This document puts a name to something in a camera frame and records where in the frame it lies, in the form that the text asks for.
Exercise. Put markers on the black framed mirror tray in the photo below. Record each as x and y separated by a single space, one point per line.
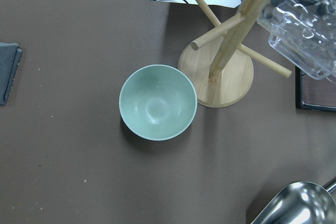
312 94

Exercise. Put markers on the light green bowl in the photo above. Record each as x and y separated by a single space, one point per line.
158 102

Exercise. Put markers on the wooden mug tree stand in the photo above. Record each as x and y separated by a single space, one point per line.
219 66

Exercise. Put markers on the clear textured glass cup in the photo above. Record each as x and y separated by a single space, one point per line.
303 31

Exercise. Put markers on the grey folded cloth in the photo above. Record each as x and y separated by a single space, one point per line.
10 58

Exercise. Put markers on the metal scoop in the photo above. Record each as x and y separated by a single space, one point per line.
301 202

